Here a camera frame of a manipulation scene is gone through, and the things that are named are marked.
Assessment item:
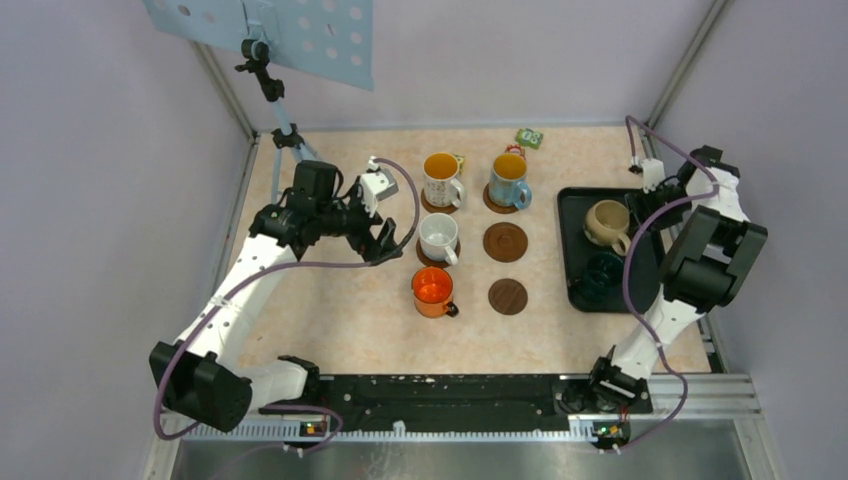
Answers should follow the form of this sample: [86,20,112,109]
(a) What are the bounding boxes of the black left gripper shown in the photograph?
[316,183,402,265]

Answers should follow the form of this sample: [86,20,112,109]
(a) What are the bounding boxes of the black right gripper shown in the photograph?
[624,182,693,240]

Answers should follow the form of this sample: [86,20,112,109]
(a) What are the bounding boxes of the beige ceramic mug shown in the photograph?
[583,200,632,256]

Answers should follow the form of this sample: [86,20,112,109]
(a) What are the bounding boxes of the dark teal glass cup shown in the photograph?
[579,252,624,302]

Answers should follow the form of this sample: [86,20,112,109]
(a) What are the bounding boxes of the white ceramic mug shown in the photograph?
[419,213,459,265]

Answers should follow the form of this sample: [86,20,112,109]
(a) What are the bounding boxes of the patterned white mug yellow inside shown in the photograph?
[423,152,466,209]

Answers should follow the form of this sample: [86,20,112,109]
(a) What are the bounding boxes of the brown ridged coaster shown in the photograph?
[483,222,529,263]
[423,201,458,215]
[416,240,461,269]
[482,185,519,214]

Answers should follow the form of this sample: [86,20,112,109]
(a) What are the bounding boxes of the orange glass cup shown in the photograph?
[411,267,460,318]

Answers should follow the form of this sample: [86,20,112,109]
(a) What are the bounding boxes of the blue mug yellow inside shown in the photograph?
[488,153,533,210]

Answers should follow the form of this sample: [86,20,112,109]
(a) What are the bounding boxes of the brown ridged coaster front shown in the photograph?
[483,222,529,263]

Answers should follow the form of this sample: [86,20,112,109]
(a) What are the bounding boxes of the dark walnut wood coaster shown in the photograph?
[488,278,529,316]

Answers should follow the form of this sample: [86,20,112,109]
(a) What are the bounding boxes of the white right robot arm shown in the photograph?
[586,145,769,412]

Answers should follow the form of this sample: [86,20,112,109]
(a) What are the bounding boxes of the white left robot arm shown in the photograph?
[149,157,411,440]

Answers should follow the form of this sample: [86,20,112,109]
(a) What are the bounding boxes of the black serving tray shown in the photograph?
[556,187,665,313]

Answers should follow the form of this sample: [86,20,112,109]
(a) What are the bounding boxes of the yellow owl toy block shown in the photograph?
[454,154,465,175]

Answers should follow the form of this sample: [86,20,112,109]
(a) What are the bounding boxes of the green owl toy block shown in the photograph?
[515,128,544,150]

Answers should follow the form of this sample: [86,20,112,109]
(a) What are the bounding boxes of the red owl toy block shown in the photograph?
[505,145,526,158]

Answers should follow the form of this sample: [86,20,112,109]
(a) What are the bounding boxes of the light blue perforated board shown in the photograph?
[144,0,374,91]

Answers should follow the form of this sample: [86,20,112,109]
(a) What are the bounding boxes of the light blue tripod stand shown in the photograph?
[235,39,318,203]

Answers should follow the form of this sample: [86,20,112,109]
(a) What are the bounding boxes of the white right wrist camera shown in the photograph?
[629,156,666,193]

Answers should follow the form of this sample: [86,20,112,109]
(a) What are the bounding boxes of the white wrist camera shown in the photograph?
[629,156,666,193]
[358,156,398,218]

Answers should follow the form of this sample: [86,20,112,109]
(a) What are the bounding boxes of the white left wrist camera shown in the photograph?
[358,156,398,218]

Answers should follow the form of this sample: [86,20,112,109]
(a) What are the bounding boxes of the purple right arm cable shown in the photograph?
[619,115,721,452]

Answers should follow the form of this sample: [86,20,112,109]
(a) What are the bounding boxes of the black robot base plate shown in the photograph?
[296,374,653,433]

